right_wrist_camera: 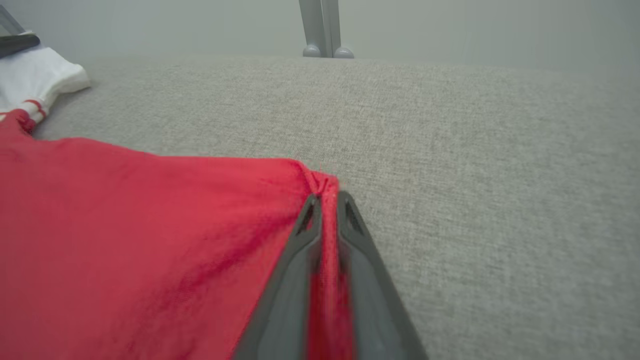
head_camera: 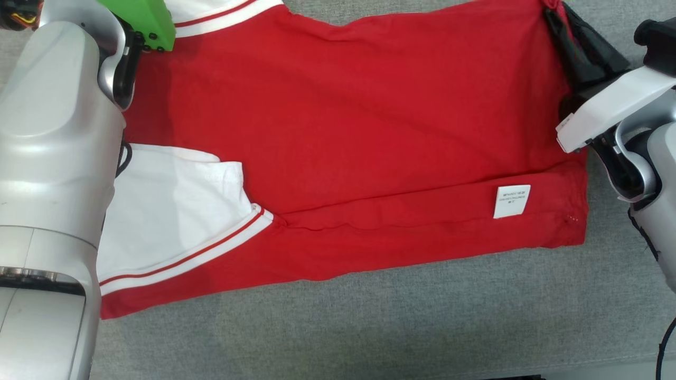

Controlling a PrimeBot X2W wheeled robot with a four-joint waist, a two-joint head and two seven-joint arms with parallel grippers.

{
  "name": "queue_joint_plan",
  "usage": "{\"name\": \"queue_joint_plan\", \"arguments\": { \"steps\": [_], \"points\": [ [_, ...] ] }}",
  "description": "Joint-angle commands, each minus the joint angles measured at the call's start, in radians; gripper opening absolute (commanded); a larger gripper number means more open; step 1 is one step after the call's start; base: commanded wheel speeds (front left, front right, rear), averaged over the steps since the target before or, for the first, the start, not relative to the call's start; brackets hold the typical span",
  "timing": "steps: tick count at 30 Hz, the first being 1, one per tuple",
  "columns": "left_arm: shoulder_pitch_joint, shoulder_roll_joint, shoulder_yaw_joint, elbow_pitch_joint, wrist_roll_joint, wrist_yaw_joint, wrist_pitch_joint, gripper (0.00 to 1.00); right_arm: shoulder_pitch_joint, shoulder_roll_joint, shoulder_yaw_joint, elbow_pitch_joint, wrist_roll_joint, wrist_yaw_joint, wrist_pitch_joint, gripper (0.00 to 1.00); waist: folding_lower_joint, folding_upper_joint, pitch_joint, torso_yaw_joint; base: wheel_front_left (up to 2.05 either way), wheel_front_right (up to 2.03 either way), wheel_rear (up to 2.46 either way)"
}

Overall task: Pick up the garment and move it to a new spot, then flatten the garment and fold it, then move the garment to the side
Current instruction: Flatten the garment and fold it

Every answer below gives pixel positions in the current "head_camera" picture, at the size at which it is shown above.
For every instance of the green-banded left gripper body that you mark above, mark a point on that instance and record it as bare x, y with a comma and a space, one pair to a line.
142, 18

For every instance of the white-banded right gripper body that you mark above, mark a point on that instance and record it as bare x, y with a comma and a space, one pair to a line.
612, 103

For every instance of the red t-shirt with white sleeves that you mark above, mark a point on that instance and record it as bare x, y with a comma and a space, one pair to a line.
369, 132

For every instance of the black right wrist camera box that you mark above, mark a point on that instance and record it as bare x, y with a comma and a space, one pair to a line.
660, 45

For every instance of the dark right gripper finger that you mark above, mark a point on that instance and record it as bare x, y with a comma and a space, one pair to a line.
569, 58
597, 55

